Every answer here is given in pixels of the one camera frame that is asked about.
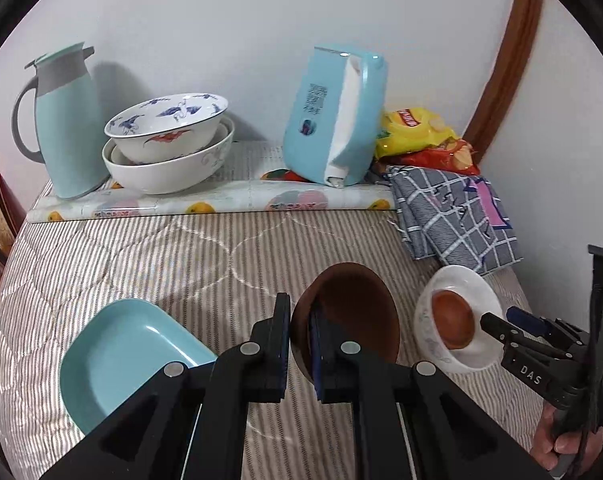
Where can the grey checked cloth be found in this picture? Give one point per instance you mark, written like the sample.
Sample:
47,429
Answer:
446,220

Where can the plain white bowl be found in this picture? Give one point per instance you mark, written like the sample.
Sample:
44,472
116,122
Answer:
476,290

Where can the striped quilted table cover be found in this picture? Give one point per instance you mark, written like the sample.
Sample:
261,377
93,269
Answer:
181,260

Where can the fruit print plastic mat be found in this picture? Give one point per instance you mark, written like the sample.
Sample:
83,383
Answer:
221,200

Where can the red chip bag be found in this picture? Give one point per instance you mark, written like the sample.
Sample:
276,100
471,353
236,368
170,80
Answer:
451,157

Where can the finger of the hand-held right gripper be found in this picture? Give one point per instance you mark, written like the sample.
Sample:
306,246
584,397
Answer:
529,321
499,329

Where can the yellow chip bag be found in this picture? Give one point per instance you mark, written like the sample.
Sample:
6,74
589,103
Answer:
416,130

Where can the person's right hand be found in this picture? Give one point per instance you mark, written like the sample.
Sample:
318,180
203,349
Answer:
544,440

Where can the small brown bowl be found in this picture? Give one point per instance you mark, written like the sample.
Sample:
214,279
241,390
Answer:
454,320
356,305

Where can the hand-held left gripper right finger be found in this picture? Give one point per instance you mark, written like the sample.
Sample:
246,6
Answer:
315,355

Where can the brown wooden door frame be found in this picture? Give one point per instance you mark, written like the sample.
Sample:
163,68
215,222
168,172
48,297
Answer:
511,60

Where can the light blue square plate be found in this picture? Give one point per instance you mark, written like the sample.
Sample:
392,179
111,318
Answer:
126,355

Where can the blue red patterned bowl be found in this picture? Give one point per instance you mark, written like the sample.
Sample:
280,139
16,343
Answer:
171,130

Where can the light blue thermos jug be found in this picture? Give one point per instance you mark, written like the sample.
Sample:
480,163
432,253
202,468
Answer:
64,125

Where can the large white grey-print bowl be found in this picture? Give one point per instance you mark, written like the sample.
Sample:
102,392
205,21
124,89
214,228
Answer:
171,177

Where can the light blue tissue box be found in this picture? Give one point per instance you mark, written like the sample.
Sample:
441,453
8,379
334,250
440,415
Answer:
316,120

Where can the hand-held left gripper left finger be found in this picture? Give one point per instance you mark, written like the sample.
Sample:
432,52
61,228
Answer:
276,360

